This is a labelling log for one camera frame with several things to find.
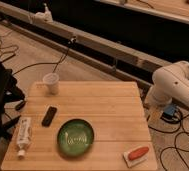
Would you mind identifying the black remote control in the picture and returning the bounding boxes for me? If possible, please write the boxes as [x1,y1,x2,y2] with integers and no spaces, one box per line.
[41,106,57,127]

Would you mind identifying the white sponge pad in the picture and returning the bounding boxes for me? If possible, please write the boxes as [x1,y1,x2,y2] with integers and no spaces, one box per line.
[123,146,149,168]

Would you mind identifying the black cable on floor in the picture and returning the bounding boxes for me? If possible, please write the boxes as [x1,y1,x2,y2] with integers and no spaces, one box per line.
[0,19,78,77]

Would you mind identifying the long wooden beam rail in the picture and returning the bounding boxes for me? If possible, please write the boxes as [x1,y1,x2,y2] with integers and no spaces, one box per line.
[0,0,189,84]

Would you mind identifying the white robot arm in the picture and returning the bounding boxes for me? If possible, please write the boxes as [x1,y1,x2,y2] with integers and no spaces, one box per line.
[146,61,189,107]

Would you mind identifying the blue box on floor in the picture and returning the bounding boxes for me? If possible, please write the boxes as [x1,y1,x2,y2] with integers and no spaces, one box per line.
[163,104,177,118]

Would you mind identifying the green ceramic bowl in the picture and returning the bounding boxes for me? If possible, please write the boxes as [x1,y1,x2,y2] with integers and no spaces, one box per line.
[57,119,94,157]

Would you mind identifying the white tube with label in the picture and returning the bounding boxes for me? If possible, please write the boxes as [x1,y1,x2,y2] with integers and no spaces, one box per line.
[16,117,31,158]

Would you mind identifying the white plastic cup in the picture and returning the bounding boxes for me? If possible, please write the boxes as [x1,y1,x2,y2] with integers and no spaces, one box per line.
[43,73,59,94]

